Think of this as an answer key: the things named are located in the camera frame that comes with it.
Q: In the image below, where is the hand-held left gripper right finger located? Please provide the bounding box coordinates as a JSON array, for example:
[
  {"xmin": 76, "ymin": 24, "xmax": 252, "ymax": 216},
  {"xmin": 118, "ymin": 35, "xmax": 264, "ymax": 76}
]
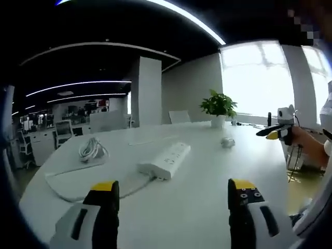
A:
[{"xmin": 227, "ymin": 178, "xmax": 296, "ymax": 249}]

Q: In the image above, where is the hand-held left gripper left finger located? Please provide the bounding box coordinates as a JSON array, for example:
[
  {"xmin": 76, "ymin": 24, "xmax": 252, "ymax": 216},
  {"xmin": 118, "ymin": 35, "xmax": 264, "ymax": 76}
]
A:
[{"xmin": 49, "ymin": 181, "xmax": 120, "ymax": 249}]

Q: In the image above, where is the white charger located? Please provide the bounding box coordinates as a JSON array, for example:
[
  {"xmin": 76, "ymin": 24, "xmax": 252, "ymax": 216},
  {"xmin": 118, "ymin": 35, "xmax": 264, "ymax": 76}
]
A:
[{"xmin": 220, "ymin": 137, "xmax": 236, "ymax": 148}]

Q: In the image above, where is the white power strip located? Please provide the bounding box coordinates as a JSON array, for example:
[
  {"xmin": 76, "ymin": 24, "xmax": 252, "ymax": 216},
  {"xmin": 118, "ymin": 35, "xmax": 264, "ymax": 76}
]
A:
[{"xmin": 136, "ymin": 142, "xmax": 191, "ymax": 180}]

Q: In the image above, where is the white desk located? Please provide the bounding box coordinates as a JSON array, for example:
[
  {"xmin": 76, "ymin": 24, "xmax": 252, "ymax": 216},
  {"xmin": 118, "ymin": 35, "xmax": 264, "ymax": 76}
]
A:
[{"xmin": 19, "ymin": 120, "xmax": 290, "ymax": 249}]

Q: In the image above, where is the ceiling light strip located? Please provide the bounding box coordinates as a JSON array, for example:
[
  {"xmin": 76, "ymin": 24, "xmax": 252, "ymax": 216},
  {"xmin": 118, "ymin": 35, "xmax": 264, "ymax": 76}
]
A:
[{"xmin": 56, "ymin": 0, "xmax": 227, "ymax": 45}]

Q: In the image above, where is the person's right hand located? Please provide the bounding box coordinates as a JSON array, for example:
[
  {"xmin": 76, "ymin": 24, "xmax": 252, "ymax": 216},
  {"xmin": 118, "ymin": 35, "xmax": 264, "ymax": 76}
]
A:
[{"xmin": 292, "ymin": 126, "xmax": 312, "ymax": 155}]

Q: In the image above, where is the person in white shirt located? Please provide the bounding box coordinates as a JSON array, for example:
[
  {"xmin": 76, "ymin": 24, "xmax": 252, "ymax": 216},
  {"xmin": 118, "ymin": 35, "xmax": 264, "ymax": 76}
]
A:
[{"xmin": 319, "ymin": 80, "xmax": 332, "ymax": 142}]

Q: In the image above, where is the green potted plant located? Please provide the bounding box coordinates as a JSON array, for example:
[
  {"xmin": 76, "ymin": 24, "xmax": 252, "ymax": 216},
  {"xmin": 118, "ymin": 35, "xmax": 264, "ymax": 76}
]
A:
[{"xmin": 199, "ymin": 89, "xmax": 238, "ymax": 128}]

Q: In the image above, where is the white chair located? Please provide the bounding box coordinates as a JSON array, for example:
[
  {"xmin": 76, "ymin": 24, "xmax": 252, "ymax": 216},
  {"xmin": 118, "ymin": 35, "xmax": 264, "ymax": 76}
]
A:
[{"xmin": 168, "ymin": 110, "xmax": 191, "ymax": 125}]

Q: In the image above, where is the mesh office chair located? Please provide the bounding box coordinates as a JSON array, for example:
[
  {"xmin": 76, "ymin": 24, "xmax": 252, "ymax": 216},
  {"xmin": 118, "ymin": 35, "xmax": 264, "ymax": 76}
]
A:
[
  {"xmin": 17, "ymin": 129, "xmax": 35, "ymax": 167},
  {"xmin": 54, "ymin": 120, "xmax": 74, "ymax": 150}
]

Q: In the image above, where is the silver computer monitor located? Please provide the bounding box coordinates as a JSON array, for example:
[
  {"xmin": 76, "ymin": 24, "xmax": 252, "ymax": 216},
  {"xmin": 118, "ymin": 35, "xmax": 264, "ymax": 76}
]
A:
[{"xmin": 89, "ymin": 110, "xmax": 130, "ymax": 133}]

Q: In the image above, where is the coiled white cable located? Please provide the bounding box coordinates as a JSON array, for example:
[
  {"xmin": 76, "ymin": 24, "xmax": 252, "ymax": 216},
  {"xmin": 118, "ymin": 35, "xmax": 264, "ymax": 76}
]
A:
[{"xmin": 78, "ymin": 137, "xmax": 110, "ymax": 163}]

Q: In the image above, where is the desk cable cover plate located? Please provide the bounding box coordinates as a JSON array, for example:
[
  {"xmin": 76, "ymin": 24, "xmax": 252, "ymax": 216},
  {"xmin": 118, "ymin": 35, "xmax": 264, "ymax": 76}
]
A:
[{"xmin": 128, "ymin": 134, "xmax": 179, "ymax": 146}]

